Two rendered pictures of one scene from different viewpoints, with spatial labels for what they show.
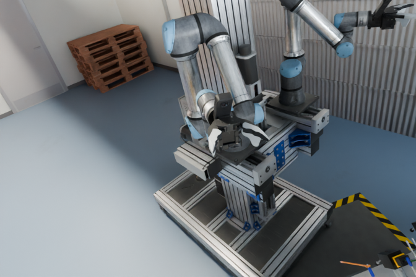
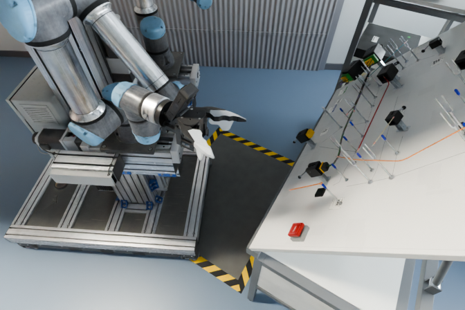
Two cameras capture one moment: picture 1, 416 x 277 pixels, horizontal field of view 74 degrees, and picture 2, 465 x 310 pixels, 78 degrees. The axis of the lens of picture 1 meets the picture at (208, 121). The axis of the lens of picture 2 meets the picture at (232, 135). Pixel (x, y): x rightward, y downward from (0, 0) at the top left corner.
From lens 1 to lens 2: 0.40 m
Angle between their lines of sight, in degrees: 42
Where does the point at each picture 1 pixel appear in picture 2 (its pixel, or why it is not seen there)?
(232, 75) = (140, 56)
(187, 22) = not seen: outside the picture
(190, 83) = (73, 79)
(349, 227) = (225, 159)
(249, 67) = not seen: hidden behind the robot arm
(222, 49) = (113, 23)
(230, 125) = (201, 119)
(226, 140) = not seen: hidden behind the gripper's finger
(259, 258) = (176, 225)
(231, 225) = (131, 214)
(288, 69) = (153, 30)
